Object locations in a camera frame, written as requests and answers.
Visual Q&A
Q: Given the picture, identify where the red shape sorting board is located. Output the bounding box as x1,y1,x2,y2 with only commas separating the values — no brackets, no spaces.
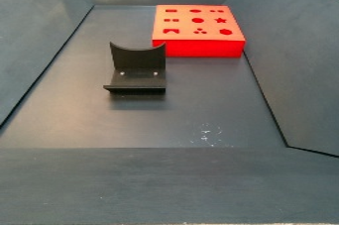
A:
152,5,247,57

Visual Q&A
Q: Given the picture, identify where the black curved holder stand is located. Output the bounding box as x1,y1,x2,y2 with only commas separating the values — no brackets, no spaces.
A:
103,44,167,93

